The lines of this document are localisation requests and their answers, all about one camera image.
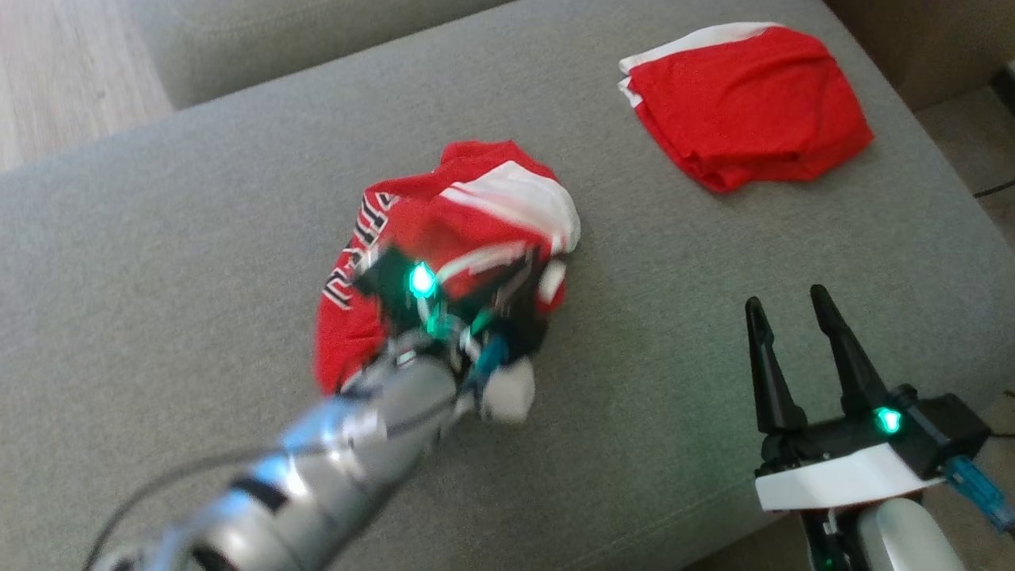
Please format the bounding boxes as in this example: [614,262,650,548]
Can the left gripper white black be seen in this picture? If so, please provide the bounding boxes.
[353,244,570,423]

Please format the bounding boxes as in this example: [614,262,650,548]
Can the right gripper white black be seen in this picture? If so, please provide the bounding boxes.
[745,284,944,512]

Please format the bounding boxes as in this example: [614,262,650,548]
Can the red jersey with white collar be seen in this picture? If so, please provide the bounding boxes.
[313,139,584,397]

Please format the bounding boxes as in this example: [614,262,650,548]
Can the red shorts with white band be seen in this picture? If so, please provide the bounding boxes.
[619,22,875,194]

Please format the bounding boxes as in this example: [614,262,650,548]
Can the large grey sofa seat cushion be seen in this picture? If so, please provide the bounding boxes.
[0,0,1015,571]

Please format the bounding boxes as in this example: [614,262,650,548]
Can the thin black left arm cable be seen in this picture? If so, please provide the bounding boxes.
[83,444,318,571]

